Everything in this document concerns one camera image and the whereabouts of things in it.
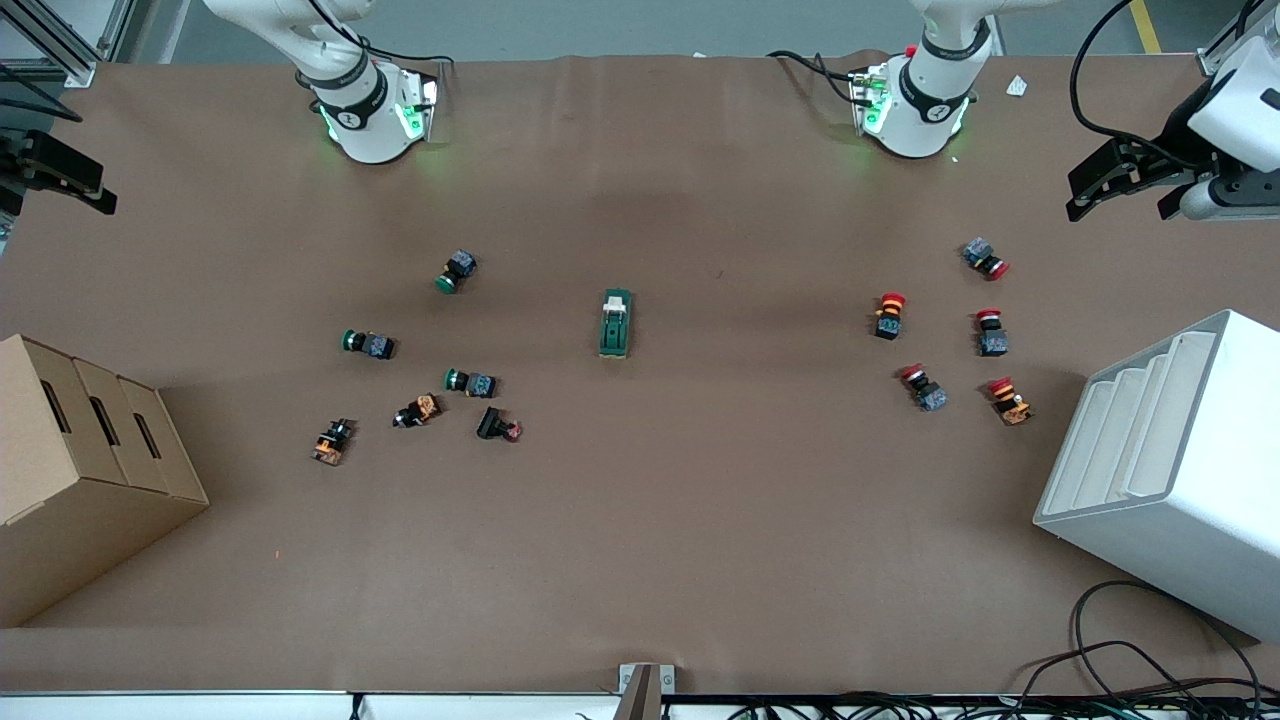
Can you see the brown table cover mat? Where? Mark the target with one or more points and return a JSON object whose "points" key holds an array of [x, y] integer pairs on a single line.
{"points": [[700, 520]]}

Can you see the red button blue contact block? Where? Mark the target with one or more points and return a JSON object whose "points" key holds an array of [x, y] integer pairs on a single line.
{"points": [[987, 258], [991, 333], [924, 388]]}

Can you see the grey metal edge bracket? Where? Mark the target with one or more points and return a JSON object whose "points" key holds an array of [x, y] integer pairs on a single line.
{"points": [[645, 690]]}

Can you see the small white paper scrap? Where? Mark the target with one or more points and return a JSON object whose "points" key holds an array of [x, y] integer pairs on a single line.
{"points": [[1017, 86]]}

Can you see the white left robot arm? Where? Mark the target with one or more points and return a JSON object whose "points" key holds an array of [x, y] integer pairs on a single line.
{"points": [[925, 100]]}

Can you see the green load switch cream lever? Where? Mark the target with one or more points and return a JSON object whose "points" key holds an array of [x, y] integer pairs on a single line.
{"points": [[615, 335]]}

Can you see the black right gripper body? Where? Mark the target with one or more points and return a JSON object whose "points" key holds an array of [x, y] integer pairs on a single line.
{"points": [[22, 160]]}

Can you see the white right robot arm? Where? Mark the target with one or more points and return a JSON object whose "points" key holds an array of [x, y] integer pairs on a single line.
{"points": [[360, 110]]}

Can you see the aluminium frame post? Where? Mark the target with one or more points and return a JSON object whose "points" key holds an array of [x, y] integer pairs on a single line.
{"points": [[1225, 45], [70, 62]]}

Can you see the red button orange contact block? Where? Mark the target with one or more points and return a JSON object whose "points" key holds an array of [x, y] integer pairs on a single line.
{"points": [[1010, 401]]}

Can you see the white table edge rail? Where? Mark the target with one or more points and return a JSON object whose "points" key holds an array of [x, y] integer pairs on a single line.
{"points": [[200, 708]]}

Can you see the white grey compartment rack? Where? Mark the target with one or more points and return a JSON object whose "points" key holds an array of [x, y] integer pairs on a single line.
{"points": [[1180, 480]]}

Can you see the red button black green block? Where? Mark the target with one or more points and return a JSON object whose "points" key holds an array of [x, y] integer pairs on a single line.
{"points": [[889, 315]]}

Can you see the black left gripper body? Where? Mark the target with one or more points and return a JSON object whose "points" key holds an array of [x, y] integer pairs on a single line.
{"points": [[1176, 139]]}

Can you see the green button blue contact block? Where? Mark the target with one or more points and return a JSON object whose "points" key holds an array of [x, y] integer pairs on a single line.
{"points": [[470, 382], [368, 344], [457, 271]]}

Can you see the brown cardboard box with slots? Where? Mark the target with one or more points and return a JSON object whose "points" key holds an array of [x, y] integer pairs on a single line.
{"points": [[90, 470]]}

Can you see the black button pink contact block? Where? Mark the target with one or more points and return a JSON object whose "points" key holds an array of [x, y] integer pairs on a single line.
{"points": [[498, 425]]}

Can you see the black button orange contact block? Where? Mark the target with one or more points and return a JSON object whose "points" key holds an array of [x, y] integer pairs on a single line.
{"points": [[418, 410], [333, 441]]}

